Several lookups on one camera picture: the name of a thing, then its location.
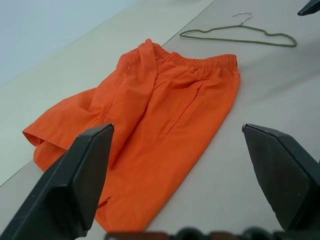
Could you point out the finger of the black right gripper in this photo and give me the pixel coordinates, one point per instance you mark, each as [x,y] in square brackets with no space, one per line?
[310,7]

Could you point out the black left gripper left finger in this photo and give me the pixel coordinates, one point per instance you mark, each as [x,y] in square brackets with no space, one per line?
[67,180]

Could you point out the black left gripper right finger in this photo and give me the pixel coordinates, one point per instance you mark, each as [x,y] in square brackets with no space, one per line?
[282,175]

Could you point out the orange shorts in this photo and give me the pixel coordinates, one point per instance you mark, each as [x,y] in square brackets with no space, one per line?
[155,120]

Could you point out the olive green clothes hanger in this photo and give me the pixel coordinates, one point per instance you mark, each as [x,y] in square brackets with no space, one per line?
[240,35]

